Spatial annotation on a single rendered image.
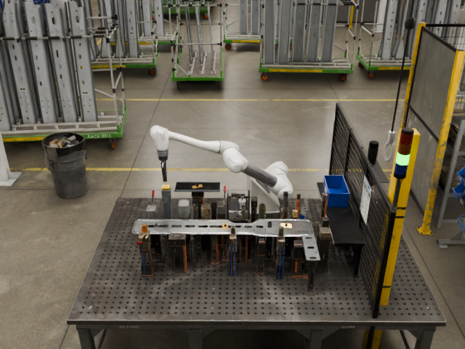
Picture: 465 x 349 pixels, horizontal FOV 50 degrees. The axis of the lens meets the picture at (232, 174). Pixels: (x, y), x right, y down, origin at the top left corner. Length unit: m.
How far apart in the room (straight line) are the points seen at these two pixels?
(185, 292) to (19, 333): 1.64
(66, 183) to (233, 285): 3.15
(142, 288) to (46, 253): 1.97
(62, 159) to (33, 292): 1.74
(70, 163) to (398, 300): 4.02
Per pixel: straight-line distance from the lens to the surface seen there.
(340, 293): 3.75
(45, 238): 5.78
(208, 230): 3.78
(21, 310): 4.94
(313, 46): 10.75
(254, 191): 4.41
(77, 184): 6.33
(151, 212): 3.95
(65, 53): 7.63
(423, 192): 5.93
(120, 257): 4.10
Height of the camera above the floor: 3.15
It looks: 28 degrees down
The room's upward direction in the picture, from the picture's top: straight up
